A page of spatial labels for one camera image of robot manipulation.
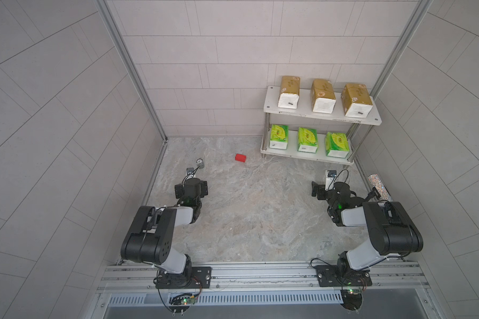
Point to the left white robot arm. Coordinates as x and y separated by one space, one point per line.
150 235

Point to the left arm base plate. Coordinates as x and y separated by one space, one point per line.
198 277

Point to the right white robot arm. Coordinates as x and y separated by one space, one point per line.
390 229

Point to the gold tissue pack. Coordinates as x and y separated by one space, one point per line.
323 98
356 100
289 92

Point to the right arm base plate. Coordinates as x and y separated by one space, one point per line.
332 276

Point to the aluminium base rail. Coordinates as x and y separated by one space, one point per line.
234 284

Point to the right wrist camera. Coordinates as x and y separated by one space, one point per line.
331 176

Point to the green tissue pack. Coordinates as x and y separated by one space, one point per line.
336 145
307 140
279 137

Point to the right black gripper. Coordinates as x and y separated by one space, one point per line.
315 188

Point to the small metal can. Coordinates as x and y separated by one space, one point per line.
200 163

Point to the small red block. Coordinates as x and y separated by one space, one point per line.
240 158

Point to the glitter microphone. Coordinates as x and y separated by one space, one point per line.
380 189

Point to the right circuit board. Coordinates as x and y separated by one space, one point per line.
352 299

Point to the white two-tier shelf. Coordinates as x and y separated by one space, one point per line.
304 110

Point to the circuit board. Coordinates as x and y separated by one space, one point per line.
352 299
179 304

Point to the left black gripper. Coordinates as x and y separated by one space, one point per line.
202 189

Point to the left circuit board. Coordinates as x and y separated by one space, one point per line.
179 304

